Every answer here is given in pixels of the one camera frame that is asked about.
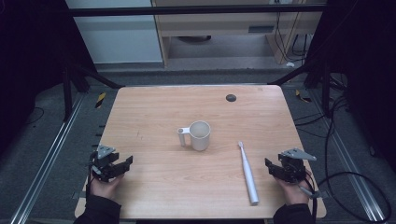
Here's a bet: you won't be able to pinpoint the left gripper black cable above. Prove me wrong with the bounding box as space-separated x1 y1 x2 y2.
85 151 96 200

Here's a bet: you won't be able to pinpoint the white cabinet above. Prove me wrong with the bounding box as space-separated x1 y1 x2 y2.
64 0 164 64

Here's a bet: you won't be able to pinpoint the yellow black striped tape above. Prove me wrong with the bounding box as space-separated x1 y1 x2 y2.
94 91 107 109
294 89 313 104

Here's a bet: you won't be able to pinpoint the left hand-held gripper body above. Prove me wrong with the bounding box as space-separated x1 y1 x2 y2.
90 144 120 183

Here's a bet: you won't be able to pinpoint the long black floor cable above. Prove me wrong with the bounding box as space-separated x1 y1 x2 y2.
317 92 392 224

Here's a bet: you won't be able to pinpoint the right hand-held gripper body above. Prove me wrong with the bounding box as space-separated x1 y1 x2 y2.
277 147 318 184

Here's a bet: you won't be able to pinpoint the person's left hand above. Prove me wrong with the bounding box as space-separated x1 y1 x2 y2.
89 173 125 201

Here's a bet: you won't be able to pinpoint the black cables under desk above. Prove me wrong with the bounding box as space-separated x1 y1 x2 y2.
274 12 312 64

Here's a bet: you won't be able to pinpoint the white cup with handle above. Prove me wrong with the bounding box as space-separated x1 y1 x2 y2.
177 119 212 153

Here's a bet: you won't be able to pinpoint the person's right hand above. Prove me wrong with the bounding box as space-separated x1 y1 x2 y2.
274 169 313 206

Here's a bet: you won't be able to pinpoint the black horizontal frame bar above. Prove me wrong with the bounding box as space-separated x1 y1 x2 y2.
66 4 328 18

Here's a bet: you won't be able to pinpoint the aluminium floor rail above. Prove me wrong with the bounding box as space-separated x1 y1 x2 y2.
8 92 86 224
309 90 389 223

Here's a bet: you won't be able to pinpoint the right gripper cable with plug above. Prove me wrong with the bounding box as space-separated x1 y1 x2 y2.
295 174 322 224

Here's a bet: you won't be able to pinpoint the black metal stand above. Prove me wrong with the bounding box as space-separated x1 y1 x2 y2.
268 59 335 118
60 59 125 123

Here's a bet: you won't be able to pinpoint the white electric toothbrush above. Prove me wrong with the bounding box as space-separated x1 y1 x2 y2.
237 141 261 207

